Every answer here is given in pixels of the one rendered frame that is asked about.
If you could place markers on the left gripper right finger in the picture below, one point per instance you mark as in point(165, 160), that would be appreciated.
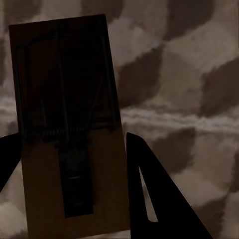
point(176, 219)

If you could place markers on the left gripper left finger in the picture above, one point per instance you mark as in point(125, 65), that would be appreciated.
point(10, 155)

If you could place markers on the mousetrap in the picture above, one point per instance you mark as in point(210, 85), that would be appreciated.
point(73, 157)

